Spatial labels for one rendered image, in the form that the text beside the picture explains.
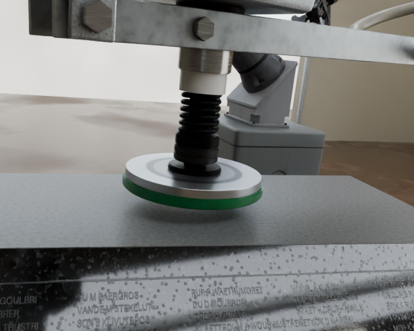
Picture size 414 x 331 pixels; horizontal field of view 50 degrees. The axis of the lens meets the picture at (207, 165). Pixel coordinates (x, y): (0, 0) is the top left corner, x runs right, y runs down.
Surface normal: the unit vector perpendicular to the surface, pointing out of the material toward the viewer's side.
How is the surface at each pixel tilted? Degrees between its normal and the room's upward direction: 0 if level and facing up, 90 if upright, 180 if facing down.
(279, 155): 90
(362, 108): 90
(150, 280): 45
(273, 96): 90
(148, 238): 0
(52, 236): 0
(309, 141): 90
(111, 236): 0
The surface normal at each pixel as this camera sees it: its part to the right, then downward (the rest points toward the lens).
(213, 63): 0.29, 0.26
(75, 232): 0.11, -0.96
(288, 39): 0.55, 0.26
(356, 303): 0.25, -0.50
